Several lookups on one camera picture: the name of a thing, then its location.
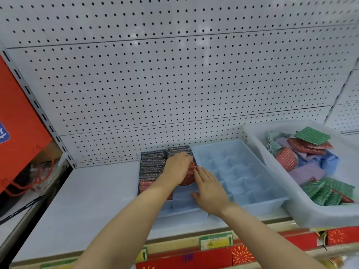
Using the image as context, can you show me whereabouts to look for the person's right hand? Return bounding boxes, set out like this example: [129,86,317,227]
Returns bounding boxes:
[191,166,234,218]

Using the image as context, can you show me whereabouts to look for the person's left hand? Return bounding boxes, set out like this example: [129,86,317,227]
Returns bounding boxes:
[162,152,197,191]

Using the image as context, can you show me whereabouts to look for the red round scouring pad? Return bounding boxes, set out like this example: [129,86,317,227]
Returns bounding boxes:
[179,161,198,187]

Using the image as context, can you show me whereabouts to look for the person's left forearm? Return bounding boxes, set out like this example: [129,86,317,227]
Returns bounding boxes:
[72,179,176,269]

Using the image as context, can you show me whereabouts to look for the person's right forearm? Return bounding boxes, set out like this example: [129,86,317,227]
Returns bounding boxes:
[221,202,319,269]

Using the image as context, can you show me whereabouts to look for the blue tray holding scouring pads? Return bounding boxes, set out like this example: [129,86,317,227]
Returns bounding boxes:
[137,145,210,221]

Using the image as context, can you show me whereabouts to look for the rows of silver scouring pads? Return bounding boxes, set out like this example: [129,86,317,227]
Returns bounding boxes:
[140,145,194,182]

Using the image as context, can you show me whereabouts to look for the green yellow shelf label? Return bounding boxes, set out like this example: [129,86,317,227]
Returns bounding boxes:
[199,233,234,251]

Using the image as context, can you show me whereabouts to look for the red scouring pads in row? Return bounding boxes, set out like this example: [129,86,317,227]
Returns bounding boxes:
[139,179,173,201]

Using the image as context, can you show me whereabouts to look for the empty blue divided tray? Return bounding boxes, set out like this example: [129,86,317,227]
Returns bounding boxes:
[193,140,290,217]

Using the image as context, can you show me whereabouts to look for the large red flat package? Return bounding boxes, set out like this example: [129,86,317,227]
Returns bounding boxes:
[142,247,234,269]

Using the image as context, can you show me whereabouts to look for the white pegboard back panel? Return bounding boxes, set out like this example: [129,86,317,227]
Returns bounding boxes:
[0,0,359,169]

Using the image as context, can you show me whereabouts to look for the teal cleaning cloth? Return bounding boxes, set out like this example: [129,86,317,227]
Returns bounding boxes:
[265,131,291,155]

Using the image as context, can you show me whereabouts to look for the purple cleaning cloth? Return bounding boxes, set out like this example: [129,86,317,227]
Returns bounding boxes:
[276,137,293,151]
[288,162,326,185]

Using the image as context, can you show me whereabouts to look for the red folded scouring pad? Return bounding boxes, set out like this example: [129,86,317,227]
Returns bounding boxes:
[275,147,299,171]

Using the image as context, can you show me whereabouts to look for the translucent white plastic bin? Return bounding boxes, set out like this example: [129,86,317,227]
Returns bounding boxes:
[242,120,359,229]

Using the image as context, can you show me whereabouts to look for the red flat scouring pad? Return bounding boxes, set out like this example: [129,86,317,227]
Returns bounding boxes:
[288,137,334,155]

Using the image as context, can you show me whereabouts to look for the green square scouring pad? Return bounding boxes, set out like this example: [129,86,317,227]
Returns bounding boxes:
[294,126,331,146]

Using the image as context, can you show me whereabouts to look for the pile of green scouring pads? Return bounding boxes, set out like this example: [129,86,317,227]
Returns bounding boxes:
[301,177,356,206]

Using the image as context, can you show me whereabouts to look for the blue cleaning cloth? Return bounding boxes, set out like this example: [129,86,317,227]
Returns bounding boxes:
[297,154,339,177]

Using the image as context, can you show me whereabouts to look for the red firework print package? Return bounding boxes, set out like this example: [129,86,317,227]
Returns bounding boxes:
[326,226,359,247]

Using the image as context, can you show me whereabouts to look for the white slotted shelf upright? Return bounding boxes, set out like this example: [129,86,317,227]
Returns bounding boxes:
[0,48,77,169]

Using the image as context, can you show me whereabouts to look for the narrow white pegboard panel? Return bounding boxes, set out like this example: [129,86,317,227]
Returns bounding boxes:
[323,57,359,135]

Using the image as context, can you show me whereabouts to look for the black cable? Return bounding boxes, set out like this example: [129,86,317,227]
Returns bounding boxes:
[0,194,46,223]

